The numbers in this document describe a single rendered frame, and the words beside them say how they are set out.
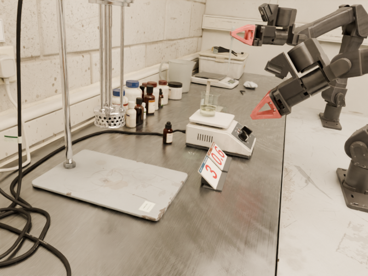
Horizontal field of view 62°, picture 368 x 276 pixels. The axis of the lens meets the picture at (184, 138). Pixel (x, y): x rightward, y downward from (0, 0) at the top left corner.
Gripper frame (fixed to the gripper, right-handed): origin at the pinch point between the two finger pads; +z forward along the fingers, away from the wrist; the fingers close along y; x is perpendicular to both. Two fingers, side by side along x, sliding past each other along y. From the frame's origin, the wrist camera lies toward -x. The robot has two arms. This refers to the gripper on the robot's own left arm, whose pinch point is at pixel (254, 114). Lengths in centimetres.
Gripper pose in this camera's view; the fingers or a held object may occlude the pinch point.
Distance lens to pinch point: 86.4
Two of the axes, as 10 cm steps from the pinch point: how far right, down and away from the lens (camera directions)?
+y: -3.3, 3.3, -8.8
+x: 5.4, 8.4, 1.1
